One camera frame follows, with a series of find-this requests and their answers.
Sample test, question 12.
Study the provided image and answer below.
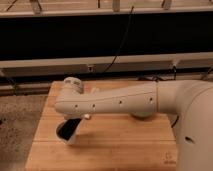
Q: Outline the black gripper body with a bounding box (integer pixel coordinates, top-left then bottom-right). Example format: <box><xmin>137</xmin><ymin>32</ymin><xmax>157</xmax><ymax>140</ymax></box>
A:
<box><xmin>56</xmin><ymin>118</ymin><xmax>81</xmax><ymax>140</ymax></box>

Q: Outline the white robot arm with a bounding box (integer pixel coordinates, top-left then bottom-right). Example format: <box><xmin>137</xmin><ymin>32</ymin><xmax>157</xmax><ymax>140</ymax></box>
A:
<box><xmin>54</xmin><ymin>77</ymin><xmax>213</xmax><ymax>171</ymax></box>

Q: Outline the white eraser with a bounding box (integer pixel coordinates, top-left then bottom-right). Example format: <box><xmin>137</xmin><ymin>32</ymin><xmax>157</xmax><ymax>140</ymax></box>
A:
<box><xmin>90</xmin><ymin>87</ymin><xmax>100</xmax><ymax>94</ymax></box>

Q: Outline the wooden cutting board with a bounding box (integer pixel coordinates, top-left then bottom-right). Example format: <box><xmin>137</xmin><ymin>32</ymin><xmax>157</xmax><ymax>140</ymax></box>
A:
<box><xmin>25</xmin><ymin>81</ymin><xmax>176</xmax><ymax>171</ymax></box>

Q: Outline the green bowl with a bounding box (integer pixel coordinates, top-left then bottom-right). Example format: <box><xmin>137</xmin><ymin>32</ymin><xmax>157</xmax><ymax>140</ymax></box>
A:
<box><xmin>130</xmin><ymin>112</ymin><xmax>153</xmax><ymax>119</ymax></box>

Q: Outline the black hanging cable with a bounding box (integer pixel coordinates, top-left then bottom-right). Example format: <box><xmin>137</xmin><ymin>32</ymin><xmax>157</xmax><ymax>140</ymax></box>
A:
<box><xmin>101</xmin><ymin>5</ymin><xmax>135</xmax><ymax>74</ymax></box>

